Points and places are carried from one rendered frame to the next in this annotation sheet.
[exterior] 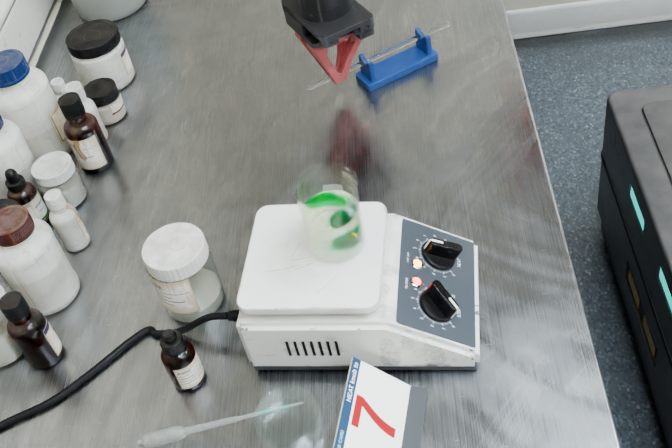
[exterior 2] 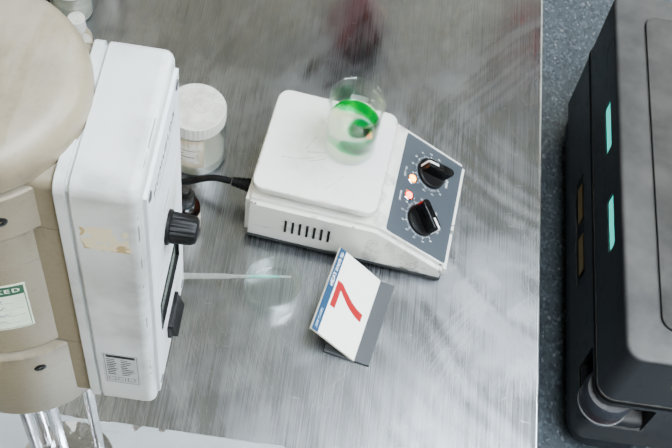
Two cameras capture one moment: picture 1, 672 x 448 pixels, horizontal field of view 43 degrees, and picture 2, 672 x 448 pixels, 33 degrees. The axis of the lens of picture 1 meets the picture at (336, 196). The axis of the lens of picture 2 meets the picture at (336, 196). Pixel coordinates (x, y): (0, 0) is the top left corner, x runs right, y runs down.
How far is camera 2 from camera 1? 38 cm
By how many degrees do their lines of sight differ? 14
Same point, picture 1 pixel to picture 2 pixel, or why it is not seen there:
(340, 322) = (339, 217)
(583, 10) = not seen: outside the picture
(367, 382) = (348, 271)
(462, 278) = (446, 199)
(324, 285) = (332, 183)
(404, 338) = (389, 243)
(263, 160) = (276, 22)
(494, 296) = (467, 218)
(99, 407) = not seen: hidden behind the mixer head
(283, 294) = (295, 182)
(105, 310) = not seen: hidden behind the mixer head
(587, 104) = not seen: outside the picture
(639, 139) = (632, 56)
